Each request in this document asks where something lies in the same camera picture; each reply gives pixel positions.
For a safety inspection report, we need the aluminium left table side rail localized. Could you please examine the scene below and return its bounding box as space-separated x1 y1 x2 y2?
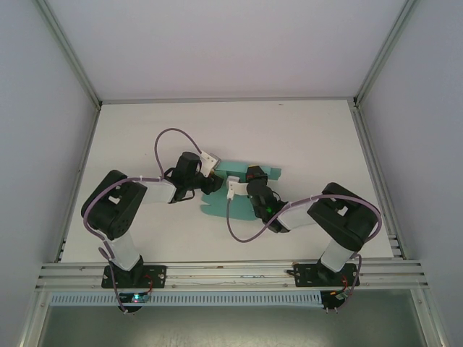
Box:
54 104 104 264

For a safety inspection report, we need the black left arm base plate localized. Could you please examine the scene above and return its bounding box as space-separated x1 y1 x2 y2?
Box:
101 265 168 290

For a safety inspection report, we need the teal paper box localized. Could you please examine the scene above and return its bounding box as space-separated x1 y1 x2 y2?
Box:
198 158 282 220

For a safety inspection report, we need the circuit board with green light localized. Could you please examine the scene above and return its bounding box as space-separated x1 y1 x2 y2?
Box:
118 292 152 304

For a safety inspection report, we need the aluminium left frame post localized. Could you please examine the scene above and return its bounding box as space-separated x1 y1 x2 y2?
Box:
35 0 103 109

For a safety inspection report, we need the aluminium mounting rail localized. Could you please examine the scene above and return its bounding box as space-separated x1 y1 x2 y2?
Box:
34 258 432 293

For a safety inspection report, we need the aluminium table side rail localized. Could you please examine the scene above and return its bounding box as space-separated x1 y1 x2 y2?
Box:
349 103 408 260
54 104 104 264

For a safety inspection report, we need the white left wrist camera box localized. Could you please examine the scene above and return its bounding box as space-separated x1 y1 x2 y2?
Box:
199 149 222 178

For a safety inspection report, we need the white slotted cable duct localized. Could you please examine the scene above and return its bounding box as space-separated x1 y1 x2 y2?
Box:
48 291 323 307

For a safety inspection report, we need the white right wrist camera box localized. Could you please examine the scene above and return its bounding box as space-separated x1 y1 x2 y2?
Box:
226 175 251 200

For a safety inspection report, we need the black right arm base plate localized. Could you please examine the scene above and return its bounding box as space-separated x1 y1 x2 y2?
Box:
287 263 357 289

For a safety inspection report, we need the aluminium frame leg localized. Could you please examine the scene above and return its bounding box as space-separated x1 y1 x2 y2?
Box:
17 288 51 347
410 288 448 347

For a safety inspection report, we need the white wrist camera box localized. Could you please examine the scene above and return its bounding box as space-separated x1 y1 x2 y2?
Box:
226 175 251 200
199 149 222 178

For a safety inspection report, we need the aluminium frame post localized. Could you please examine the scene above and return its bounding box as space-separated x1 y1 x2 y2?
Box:
351 0 420 109
35 0 103 109

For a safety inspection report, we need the aluminium right frame post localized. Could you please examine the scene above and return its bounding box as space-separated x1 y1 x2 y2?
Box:
351 0 420 109

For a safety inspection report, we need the aluminium right table side rail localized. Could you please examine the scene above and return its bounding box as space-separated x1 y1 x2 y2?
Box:
349 103 408 260

